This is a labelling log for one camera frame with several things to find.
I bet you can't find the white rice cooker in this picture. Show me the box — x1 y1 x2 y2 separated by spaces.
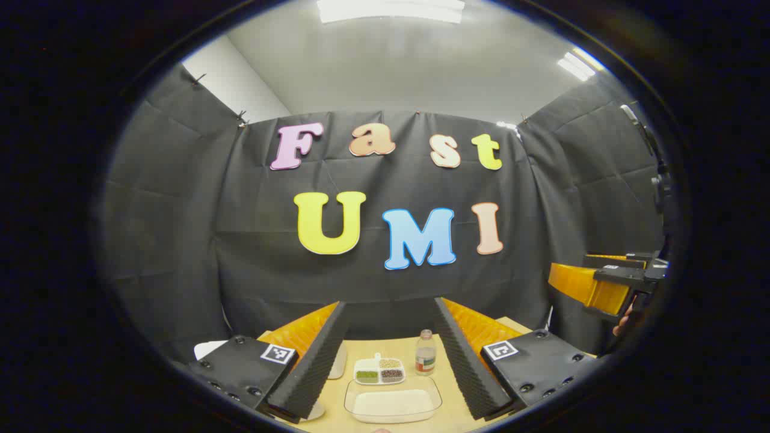
194 340 348 422

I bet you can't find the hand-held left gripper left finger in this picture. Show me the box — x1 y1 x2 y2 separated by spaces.
186 302 348 423

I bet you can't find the white sectioned bean dish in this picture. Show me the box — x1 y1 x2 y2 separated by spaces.
354 352 406 385

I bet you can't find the small clear plastic bottle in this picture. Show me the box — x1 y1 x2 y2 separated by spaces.
415 330 437 376

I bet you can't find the black backdrop cloth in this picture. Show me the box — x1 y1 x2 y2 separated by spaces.
99 63 668 361

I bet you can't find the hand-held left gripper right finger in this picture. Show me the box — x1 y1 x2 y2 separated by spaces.
434 298 596 420

